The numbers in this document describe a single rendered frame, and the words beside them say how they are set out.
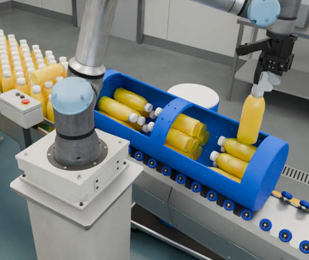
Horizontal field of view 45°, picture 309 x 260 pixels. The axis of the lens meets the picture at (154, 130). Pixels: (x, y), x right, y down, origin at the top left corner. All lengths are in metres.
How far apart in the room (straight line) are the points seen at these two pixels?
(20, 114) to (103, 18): 0.81
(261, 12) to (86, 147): 0.60
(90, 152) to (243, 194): 0.56
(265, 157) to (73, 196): 0.65
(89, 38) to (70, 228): 0.58
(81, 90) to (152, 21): 4.33
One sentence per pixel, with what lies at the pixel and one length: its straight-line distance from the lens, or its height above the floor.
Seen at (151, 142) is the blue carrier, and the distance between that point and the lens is 1.50.
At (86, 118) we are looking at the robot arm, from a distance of 1.08.
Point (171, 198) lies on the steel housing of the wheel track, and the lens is 1.61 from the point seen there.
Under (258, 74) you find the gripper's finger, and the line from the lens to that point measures 1.17.
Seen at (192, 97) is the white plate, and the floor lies 1.04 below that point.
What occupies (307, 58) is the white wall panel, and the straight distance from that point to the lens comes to 4.77.
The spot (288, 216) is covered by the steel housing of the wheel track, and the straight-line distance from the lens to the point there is 1.57.
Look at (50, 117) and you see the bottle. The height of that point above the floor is 1.00.
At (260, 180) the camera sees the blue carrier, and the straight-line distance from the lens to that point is 1.32.
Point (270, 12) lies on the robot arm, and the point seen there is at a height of 1.74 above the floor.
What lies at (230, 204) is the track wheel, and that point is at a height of 0.97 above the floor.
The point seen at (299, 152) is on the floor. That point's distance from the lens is 3.64.
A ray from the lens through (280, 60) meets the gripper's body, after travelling 1.15.
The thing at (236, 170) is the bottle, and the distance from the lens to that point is 1.47.
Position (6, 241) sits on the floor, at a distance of 2.66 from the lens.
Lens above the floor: 1.98
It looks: 34 degrees down
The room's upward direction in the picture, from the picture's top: 4 degrees clockwise
